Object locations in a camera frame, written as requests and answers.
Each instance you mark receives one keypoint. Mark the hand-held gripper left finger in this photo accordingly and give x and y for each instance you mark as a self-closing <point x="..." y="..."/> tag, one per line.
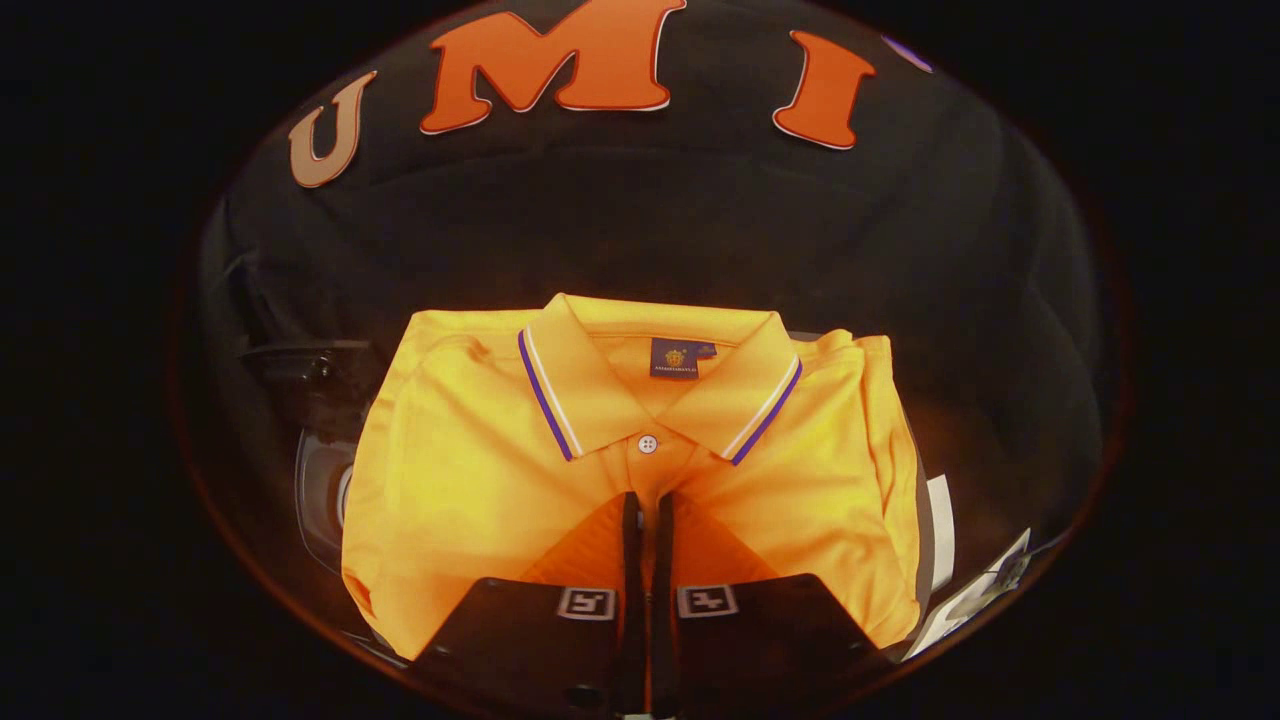
<point x="632" y="600"/>

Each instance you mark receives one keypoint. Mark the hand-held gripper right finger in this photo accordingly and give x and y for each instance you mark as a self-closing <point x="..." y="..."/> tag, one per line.
<point x="664" y="600"/>

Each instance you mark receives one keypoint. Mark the yellow polo shirt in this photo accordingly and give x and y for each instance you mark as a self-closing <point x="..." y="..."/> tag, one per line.
<point x="470" y="470"/>

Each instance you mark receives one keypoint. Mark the grey washing machine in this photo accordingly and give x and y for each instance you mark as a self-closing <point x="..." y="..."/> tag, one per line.
<point x="322" y="500"/>

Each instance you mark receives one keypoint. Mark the dark transparent washing machine lid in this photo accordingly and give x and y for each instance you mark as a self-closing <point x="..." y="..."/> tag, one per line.
<point x="320" y="385"/>

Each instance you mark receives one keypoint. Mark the narrow white paper strip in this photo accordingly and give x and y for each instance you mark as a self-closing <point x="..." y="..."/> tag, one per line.
<point x="941" y="530"/>

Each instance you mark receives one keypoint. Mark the white paper sheet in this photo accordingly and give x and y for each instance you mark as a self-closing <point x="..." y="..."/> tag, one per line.
<point x="985" y="590"/>

